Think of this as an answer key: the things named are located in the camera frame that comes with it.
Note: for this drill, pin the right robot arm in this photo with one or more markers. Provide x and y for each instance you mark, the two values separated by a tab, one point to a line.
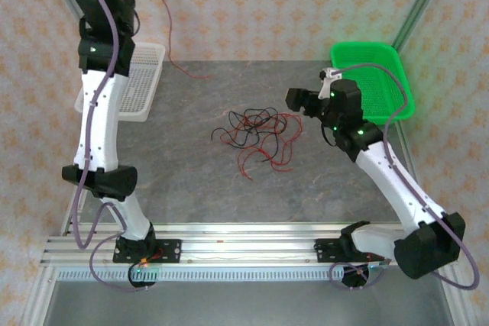
397	184

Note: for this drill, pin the green plastic mesh basket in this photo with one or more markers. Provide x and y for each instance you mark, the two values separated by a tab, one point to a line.
382	59

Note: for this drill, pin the white plastic mesh basket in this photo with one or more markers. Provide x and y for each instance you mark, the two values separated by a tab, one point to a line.
145	74

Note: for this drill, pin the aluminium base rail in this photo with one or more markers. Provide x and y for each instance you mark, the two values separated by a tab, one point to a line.
248	244

